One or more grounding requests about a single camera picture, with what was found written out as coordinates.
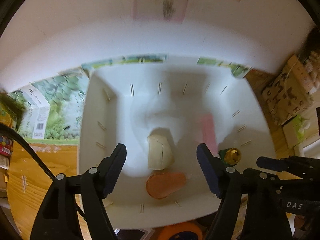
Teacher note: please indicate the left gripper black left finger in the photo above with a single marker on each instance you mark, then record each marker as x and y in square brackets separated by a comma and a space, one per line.
[109, 170]

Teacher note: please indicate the pink ribbed tube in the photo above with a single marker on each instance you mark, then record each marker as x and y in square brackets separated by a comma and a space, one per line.
[208, 133]

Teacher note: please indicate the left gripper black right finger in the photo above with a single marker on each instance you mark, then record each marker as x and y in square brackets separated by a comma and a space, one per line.
[212, 169]

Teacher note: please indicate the green tissue pack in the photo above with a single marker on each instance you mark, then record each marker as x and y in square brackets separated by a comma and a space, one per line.
[295, 129]

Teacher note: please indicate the small cream cardboard box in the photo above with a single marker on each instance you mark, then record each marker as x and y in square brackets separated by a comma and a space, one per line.
[160, 155]

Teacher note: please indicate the white plastic storage bin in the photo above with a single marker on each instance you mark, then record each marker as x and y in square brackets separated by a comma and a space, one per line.
[130, 207]

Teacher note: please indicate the red tube pack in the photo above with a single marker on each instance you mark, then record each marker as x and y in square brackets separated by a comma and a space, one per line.
[6, 145]

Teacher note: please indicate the green bottle gold cap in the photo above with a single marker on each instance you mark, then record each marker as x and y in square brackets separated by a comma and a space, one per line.
[230, 157]

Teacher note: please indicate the patterned canvas bag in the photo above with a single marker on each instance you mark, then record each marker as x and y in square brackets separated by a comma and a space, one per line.
[289, 93]

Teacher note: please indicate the white handheld game console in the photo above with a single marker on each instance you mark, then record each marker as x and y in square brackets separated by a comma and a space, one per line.
[134, 234]

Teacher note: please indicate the rag doll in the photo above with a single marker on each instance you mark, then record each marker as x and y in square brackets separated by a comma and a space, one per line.
[311, 56]

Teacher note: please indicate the green fruit carton box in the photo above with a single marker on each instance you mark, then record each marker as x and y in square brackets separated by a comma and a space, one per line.
[126, 99]

